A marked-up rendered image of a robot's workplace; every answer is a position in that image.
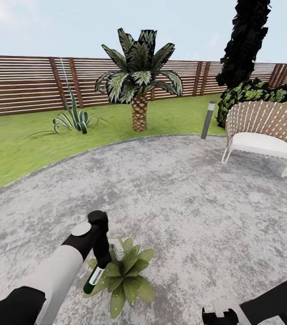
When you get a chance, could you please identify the insectifuge atomizer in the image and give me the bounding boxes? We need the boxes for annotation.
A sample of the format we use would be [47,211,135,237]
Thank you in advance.
[83,265,105,295]

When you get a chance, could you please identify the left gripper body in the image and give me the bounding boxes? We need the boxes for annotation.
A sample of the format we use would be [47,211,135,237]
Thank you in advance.
[93,239,112,268]

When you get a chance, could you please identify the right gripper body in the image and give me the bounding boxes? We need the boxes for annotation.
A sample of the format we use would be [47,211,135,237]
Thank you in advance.
[206,311,237,325]

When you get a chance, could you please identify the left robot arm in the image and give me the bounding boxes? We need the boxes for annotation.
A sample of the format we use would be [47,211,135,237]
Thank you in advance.
[0,210,124,325]

